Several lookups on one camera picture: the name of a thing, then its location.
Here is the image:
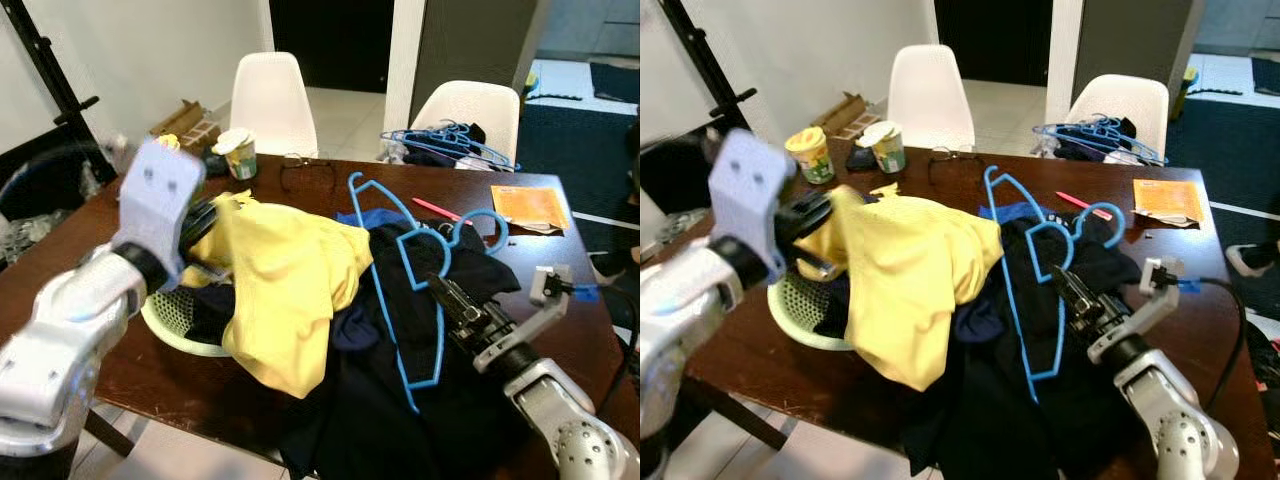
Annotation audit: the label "person's foot in sneaker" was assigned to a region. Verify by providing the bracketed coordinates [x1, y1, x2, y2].
[1224, 238, 1280, 281]

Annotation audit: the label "flattened cardboard box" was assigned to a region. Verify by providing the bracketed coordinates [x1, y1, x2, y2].
[815, 92, 873, 136]
[148, 99, 224, 153]

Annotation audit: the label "black tripod stand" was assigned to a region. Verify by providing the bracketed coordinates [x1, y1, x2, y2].
[655, 0, 758, 136]
[0, 0, 119, 186]

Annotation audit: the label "black floor mat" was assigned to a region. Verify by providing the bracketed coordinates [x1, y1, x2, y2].
[588, 61, 641, 107]
[1250, 55, 1280, 98]

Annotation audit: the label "black bag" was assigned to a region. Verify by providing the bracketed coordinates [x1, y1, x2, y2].
[640, 135, 723, 219]
[0, 140, 113, 273]

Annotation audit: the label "black eyeglasses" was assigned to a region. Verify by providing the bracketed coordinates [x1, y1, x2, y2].
[928, 146, 986, 186]
[278, 153, 338, 193]

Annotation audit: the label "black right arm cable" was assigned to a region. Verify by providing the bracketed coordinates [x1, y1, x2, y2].
[1180, 277, 1251, 416]
[570, 283, 641, 421]

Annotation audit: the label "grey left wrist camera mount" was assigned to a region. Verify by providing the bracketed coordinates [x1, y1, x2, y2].
[707, 128, 801, 286]
[110, 137, 208, 293]

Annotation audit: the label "royal blue garment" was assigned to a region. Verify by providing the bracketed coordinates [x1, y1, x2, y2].
[978, 202, 1046, 226]
[334, 206, 403, 231]

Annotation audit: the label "dark wooden table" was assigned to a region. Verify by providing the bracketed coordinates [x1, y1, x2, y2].
[640, 145, 1261, 480]
[0, 152, 626, 471]

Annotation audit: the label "blue plastic hanger pile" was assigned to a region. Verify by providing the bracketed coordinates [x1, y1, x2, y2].
[1032, 114, 1169, 167]
[380, 120, 521, 173]

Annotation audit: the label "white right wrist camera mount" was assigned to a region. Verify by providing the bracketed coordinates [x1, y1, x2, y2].
[473, 264, 576, 374]
[1085, 256, 1188, 366]

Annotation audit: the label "navy blue garment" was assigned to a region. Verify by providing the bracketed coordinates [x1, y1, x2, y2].
[330, 300, 383, 353]
[950, 298, 1013, 346]

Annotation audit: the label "black garment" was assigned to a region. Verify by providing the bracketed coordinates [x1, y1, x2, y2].
[278, 208, 561, 480]
[900, 205, 1166, 480]

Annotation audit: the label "white green noodle cup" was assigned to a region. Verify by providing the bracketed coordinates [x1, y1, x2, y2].
[860, 121, 909, 175]
[211, 127, 260, 182]

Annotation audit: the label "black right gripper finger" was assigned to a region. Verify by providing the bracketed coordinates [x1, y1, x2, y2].
[428, 275, 469, 321]
[1059, 265, 1099, 303]
[437, 272, 479, 309]
[1050, 268, 1089, 315]

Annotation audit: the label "green white laundry basket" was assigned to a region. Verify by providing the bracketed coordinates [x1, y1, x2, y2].
[139, 268, 241, 359]
[766, 272, 861, 353]

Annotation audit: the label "orange paper packet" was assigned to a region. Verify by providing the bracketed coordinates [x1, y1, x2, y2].
[1132, 178, 1207, 229]
[489, 184, 572, 234]

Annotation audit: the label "red pen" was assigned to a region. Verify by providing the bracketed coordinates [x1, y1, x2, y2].
[411, 196, 463, 224]
[1056, 190, 1113, 221]

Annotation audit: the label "yellow garment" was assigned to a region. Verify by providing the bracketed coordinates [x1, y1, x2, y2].
[795, 183, 1004, 393]
[183, 190, 375, 400]

